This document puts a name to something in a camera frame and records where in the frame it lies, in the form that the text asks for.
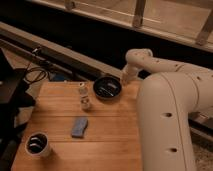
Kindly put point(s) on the small clear plastic bottle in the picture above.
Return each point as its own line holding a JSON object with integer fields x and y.
{"x": 84, "y": 98}

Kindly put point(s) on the black equipment at left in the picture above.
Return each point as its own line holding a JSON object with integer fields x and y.
{"x": 13, "y": 96}

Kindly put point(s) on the yellow sponge-like end effector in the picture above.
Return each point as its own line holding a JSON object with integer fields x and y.
{"x": 123, "y": 81}

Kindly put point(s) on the blue sponge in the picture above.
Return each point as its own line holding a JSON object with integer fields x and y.
{"x": 79, "y": 127}

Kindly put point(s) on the blue object behind table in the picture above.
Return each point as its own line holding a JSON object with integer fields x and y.
{"x": 57, "y": 78}

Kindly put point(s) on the black ceramic bowl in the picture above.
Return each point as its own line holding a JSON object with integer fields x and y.
{"x": 107, "y": 88}

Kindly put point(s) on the white cup dark interior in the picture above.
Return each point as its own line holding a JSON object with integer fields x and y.
{"x": 37, "y": 145}

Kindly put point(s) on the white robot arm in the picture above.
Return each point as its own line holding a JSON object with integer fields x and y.
{"x": 165, "y": 98}

